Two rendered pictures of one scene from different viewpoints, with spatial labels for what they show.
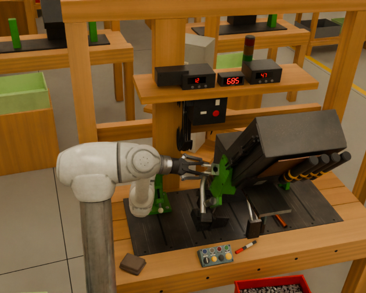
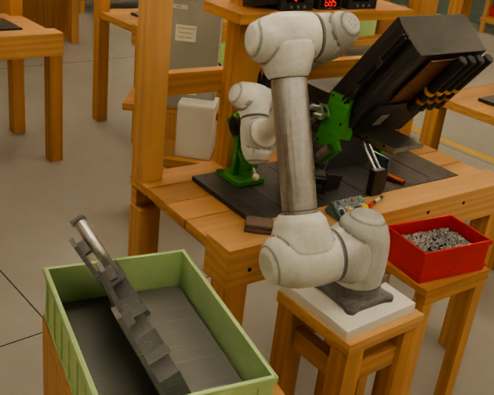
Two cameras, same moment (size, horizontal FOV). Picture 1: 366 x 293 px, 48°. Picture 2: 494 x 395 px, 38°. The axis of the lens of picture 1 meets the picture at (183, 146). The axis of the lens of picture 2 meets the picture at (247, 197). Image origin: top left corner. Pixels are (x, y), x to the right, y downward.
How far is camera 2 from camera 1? 1.36 m
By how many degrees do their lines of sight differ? 21
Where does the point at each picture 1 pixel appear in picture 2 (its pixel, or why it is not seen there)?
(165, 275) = not seen: hidden behind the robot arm
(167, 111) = not seen: hidden behind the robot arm
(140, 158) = (349, 19)
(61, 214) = (9, 277)
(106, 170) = (313, 35)
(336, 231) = (456, 183)
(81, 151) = (283, 15)
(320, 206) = (426, 166)
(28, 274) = (1, 354)
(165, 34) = not seen: outside the picture
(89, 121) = (163, 55)
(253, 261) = (390, 213)
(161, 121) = (243, 61)
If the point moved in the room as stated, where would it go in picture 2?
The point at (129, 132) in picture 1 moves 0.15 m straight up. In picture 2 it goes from (194, 82) to (197, 45)
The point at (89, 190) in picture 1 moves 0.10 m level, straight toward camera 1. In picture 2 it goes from (296, 59) to (321, 69)
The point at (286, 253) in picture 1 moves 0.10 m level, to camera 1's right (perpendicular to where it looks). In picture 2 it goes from (419, 204) to (441, 202)
